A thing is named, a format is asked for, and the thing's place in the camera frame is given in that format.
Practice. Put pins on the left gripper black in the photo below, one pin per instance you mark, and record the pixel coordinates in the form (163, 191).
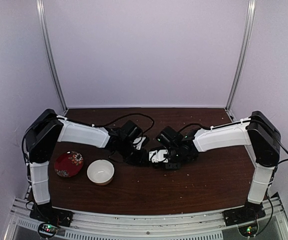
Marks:
(141, 160)

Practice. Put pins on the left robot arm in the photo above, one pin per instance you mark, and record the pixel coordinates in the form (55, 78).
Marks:
(49, 129)

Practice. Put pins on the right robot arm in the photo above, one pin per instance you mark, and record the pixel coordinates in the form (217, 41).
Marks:
(256, 131)

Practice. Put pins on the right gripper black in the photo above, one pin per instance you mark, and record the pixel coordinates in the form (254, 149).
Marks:
(176, 165)

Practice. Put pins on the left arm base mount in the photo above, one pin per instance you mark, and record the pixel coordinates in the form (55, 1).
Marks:
(51, 219)

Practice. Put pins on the right aluminium frame post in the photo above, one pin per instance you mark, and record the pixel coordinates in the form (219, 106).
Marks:
(249, 22)

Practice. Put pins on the white ceramic bowl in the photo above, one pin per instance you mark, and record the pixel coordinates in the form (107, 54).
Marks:
(101, 172)

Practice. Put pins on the aluminium front rail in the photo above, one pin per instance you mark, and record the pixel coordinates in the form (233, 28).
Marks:
(193, 226)

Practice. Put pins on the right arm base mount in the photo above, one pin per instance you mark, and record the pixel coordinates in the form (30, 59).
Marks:
(245, 218)

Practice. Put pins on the left aluminium frame post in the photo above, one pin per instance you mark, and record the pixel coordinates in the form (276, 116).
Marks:
(49, 54)

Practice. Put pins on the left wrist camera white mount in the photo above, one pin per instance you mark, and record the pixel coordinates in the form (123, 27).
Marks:
(140, 142)

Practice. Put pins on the red floral plate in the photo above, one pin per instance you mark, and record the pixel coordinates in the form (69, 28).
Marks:
(68, 164)

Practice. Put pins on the aluminium frame post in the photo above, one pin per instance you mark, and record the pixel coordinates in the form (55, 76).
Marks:
(49, 54)
(249, 22)

